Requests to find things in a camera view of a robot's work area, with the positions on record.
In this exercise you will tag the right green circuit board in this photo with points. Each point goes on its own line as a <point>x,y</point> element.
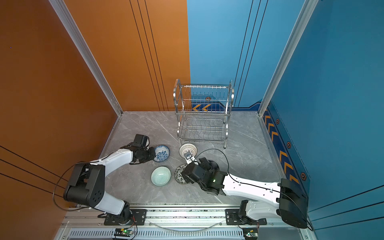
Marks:
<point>250,233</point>

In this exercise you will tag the pale green ribbed bowl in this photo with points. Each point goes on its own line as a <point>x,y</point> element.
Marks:
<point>161,176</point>

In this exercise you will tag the green circuit board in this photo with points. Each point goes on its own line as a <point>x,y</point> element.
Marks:
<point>123,234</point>
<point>250,233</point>

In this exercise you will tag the aluminium front rail frame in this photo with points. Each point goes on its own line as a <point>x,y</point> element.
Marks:
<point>175,222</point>

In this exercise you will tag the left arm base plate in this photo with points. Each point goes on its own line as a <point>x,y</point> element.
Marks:
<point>136,217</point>

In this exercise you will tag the left green circuit board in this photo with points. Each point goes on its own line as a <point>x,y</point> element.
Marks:
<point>123,234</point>

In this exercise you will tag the white brown lattice bowl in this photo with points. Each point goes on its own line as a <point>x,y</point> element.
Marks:
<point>188,147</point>

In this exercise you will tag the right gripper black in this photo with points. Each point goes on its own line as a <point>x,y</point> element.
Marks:
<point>204,164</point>

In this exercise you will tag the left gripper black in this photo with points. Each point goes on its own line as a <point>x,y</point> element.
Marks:
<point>153,155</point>

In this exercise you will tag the dark blue petal bowl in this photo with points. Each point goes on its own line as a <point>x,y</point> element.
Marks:
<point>214,165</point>

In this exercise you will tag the stainless steel dish rack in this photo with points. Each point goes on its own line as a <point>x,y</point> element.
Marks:
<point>203,112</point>

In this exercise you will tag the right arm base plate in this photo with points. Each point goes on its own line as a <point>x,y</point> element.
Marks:
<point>237,217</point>

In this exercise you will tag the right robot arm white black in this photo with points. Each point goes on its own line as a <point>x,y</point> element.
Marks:
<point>282,199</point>

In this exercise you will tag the left aluminium corner post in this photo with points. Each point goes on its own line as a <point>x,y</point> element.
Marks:
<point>76,36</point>

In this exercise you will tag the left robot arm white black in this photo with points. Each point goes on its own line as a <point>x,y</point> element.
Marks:
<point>86,185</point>

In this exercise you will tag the blue floral white bowl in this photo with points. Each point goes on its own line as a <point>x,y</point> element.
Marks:
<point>162,153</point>

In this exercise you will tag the right aluminium corner post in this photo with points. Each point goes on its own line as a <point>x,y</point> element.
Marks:
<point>291,45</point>

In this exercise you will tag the aluminium corner post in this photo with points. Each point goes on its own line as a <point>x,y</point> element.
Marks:
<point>76,36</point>
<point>291,45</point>

